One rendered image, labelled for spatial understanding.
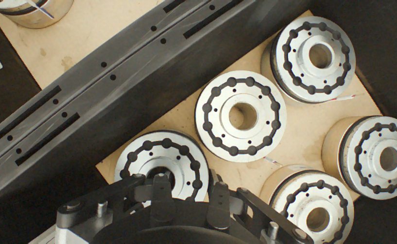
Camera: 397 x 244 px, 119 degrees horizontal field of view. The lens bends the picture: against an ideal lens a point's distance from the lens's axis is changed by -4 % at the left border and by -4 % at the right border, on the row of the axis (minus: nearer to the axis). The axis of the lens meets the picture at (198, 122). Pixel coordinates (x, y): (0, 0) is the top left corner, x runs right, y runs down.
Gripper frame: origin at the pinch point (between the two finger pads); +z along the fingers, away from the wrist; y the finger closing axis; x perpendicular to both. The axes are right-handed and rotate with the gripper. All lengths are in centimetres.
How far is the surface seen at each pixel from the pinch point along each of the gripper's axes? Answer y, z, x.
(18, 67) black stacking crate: -24.1, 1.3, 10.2
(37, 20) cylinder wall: -22.4, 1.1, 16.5
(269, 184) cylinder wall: 10.0, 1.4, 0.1
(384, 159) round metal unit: 24.0, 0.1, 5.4
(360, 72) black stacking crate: 21.6, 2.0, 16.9
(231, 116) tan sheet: 4.3, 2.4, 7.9
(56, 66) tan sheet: -20.0, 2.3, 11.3
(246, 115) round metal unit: 5.8, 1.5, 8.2
